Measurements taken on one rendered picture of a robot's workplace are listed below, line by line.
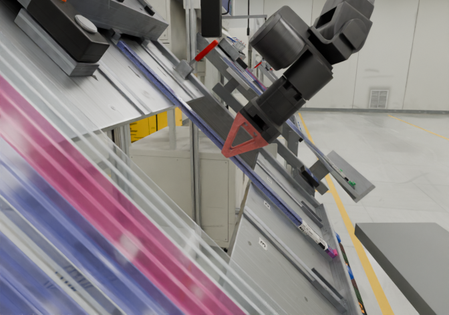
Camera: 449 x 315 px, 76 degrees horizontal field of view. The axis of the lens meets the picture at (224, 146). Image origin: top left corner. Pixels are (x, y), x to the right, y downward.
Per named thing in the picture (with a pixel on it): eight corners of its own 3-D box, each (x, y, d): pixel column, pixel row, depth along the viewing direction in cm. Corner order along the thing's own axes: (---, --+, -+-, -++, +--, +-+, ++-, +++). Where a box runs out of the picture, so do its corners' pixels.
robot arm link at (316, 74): (344, 76, 40) (331, 69, 45) (313, 40, 38) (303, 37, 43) (306, 110, 42) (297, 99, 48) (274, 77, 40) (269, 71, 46)
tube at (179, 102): (329, 255, 50) (335, 251, 50) (331, 259, 49) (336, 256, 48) (120, 46, 48) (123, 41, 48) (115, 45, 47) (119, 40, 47)
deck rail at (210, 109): (302, 219, 72) (321, 204, 70) (302, 223, 70) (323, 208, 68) (94, 10, 68) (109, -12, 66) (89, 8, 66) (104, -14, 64)
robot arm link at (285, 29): (371, 30, 41) (331, 47, 49) (320, -35, 37) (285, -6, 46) (325, 93, 39) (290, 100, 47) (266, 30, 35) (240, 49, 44)
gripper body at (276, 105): (240, 110, 41) (279, 72, 39) (248, 103, 51) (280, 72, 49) (272, 142, 41) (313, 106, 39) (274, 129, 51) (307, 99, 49)
